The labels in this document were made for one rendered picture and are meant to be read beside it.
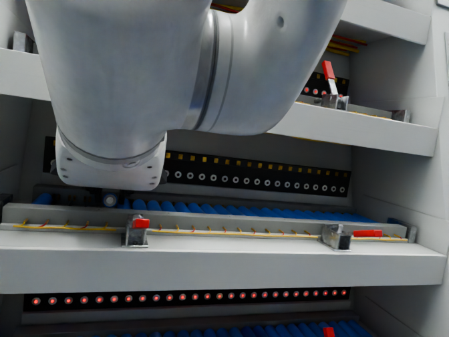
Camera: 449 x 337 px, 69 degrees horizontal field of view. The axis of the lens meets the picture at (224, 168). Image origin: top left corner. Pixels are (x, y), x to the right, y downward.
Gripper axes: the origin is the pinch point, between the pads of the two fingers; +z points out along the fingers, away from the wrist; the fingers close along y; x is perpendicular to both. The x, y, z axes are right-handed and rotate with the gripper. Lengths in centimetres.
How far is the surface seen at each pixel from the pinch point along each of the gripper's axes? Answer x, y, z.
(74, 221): 4.8, 3.5, -1.4
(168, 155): -8.6, -8.1, 6.9
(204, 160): -8.5, -14.2, 7.0
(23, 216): 4.6, 8.5, -1.6
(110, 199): 1.2, -0.1, 1.2
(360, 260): 9.1, -32.1, -4.9
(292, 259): 9.1, -21.9, -5.0
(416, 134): -9.3, -43.4, -9.1
